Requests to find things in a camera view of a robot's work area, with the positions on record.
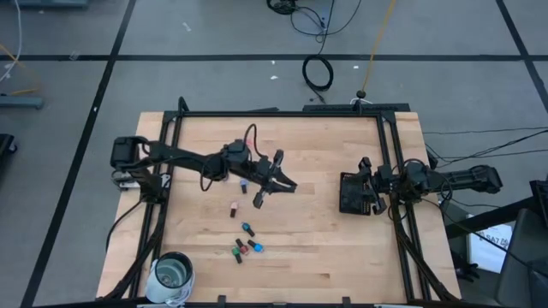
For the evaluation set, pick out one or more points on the black slotted plastic basket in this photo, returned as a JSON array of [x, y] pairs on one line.
[[349, 207]]

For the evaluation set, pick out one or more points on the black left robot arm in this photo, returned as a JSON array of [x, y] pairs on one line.
[[180, 154]]

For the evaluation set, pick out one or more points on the white printed cardboard box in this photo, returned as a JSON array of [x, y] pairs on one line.
[[488, 252]]

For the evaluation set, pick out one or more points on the black diagonal beam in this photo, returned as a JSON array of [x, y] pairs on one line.
[[484, 220]]

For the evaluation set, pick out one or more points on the black caster base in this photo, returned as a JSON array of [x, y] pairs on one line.
[[5, 145]]

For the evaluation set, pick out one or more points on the grey nail polish bottle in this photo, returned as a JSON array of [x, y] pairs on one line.
[[244, 184]]

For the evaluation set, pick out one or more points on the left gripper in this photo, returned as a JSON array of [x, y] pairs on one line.
[[263, 169]]

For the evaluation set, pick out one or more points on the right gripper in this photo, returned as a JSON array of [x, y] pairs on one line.
[[379, 181]]

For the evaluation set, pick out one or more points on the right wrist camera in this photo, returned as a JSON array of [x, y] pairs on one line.
[[413, 175]]

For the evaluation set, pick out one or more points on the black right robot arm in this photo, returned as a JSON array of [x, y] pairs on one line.
[[466, 177]]

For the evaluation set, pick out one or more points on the teal nail polish bottle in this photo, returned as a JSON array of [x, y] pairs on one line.
[[246, 226]]

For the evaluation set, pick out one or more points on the green nail polish bottle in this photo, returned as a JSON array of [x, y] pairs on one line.
[[235, 252]]

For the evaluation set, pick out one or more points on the dark grey chair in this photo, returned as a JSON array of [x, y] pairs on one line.
[[526, 256]]

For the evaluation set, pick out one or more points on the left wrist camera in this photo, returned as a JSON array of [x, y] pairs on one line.
[[235, 150]]

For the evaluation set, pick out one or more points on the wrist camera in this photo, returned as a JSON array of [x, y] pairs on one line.
[[413, 175], [235, 150]]

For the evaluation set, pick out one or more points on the red nail polish bottle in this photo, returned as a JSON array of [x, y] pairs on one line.
[[243, 248]]

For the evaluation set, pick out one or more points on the grey flat beam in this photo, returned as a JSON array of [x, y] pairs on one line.
[[51, 3], [21, 102]]

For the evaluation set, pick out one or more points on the black aluminium table frame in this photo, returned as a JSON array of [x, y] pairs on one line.
[[278, 114]]

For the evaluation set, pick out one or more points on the black flat bar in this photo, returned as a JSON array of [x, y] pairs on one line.
[[385, 107]]

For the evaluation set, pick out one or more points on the black table edge bracket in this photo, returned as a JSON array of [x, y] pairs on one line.
[[222, 300], [347, 301]]

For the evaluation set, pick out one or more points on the white cylindrical container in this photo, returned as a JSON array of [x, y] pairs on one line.
[[173, 274]]

